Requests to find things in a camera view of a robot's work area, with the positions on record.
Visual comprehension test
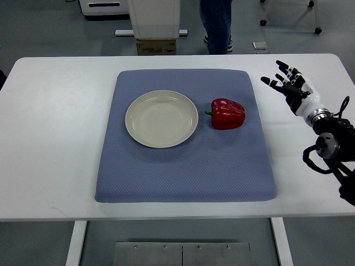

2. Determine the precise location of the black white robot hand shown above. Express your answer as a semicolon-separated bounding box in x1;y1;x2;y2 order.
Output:
261;60;331;127

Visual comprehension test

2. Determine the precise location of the red bell pepper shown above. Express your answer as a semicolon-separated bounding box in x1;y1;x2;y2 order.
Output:
205;98;246;130

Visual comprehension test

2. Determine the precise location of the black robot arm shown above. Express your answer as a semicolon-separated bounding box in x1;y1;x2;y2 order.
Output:
302;96;354;205

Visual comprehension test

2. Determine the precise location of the small grey floor plate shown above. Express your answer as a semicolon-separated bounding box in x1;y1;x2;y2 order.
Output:
252;41;268;51

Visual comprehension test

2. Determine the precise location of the cream round plate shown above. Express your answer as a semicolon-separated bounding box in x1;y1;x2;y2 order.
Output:
125;90;199;149

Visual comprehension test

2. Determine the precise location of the blue textured mat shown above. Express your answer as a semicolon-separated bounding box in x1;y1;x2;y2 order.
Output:
95;69;277;203

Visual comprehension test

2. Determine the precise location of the person in blue jeans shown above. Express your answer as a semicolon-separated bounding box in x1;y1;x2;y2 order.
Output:
199;0;232;55

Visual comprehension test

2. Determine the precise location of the white right table leg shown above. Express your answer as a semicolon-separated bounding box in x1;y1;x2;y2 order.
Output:
270;217;294;266

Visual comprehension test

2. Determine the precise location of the white table leg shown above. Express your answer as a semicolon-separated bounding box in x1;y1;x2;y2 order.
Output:
65;221;87;266
270;217;294;266

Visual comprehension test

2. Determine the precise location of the cardboard box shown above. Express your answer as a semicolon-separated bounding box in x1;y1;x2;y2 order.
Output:
136;39;176;56

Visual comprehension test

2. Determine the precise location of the white machine with slot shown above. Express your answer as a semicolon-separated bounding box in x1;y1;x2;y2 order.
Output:
79;0;129;16

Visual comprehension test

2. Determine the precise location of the white left table leg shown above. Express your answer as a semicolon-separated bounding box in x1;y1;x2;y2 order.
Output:
65;221;87;266

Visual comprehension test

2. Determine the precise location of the white wheeled cart frame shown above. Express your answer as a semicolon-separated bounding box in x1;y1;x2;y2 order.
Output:
259;1;322;34

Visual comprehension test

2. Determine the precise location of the white pedestal column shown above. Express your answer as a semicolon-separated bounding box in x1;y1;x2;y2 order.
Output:
128;0;181;39

